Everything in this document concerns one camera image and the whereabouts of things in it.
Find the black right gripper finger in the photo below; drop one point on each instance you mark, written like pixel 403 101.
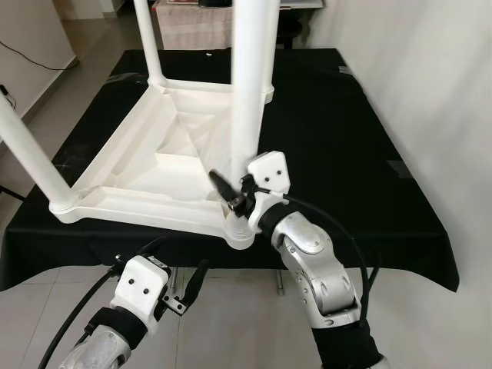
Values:
pixel 224 188

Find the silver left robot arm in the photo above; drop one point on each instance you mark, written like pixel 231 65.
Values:
pixel 100 346

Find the white plastic table top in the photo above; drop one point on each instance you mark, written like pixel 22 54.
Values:
pixel 154 169

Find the black table cloth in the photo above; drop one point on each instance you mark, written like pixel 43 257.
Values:
pixel 346 154

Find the grey tape patch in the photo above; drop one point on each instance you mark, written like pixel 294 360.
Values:
pixel 400 169

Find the pale checked cloth table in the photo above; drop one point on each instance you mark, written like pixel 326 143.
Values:
pixel 192 31

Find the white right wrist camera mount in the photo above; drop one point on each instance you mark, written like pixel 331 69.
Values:
pixel 269 173

